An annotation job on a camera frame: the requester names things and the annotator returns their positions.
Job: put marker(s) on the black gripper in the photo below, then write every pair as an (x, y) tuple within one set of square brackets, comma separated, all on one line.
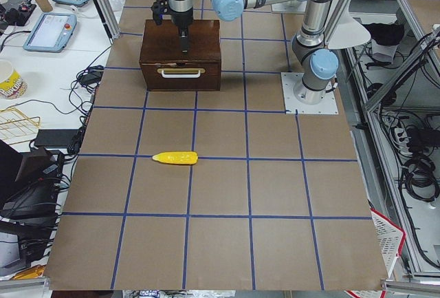
[(180, 20)]

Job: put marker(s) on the wooden drawer with white handle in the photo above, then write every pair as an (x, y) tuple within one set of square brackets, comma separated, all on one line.
[(182, 76)]

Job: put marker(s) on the dark wooden drawer cabinet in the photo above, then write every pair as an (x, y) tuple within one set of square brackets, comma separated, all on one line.
[(161, 43)]

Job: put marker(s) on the yellow corn cob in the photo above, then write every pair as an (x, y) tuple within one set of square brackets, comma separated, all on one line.
[(176, 157)]

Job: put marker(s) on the near teach pendant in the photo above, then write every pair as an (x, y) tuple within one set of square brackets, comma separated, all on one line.
[(51, 33)]

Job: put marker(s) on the paper popcorn cup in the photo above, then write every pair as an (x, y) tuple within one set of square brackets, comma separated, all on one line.
[(12, 85)]

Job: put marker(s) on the white red plastic basket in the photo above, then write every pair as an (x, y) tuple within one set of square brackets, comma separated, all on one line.
[(391, 239)]

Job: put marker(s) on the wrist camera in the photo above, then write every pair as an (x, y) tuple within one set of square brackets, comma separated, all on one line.
[(159, 9)]

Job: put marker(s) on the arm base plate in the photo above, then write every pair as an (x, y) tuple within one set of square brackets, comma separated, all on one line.
[(300, 100)]

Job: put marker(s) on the aluminium frame post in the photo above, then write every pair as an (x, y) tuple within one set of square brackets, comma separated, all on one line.
[(108, 18)]

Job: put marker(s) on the gold wire rack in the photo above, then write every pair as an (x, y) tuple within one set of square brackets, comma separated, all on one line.
[(16, 127)]

